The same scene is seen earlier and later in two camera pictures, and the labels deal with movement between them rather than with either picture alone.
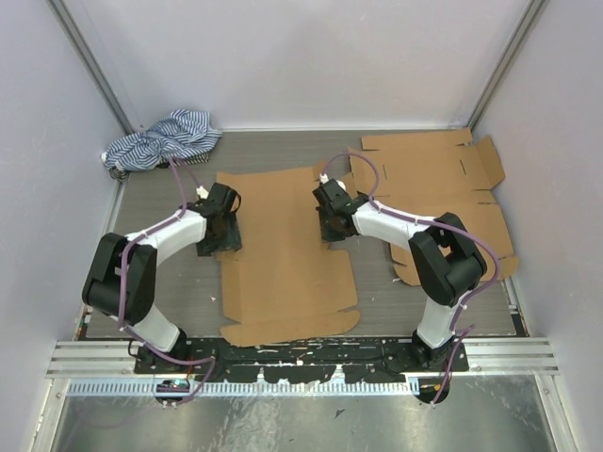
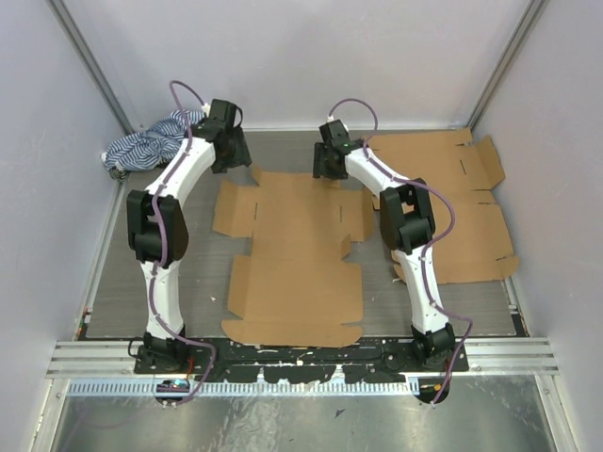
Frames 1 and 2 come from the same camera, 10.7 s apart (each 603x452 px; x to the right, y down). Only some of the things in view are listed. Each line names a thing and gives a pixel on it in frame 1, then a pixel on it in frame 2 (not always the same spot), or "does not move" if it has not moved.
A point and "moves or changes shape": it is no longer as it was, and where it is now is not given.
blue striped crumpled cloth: [187, 137] does not move
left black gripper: [233, 241] → [241, 157]
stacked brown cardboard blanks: [428, 174] does not move
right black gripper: [327, 235] → [320, 169]
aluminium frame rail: [95, 360] does not move
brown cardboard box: [285, 282] moves or changes shape
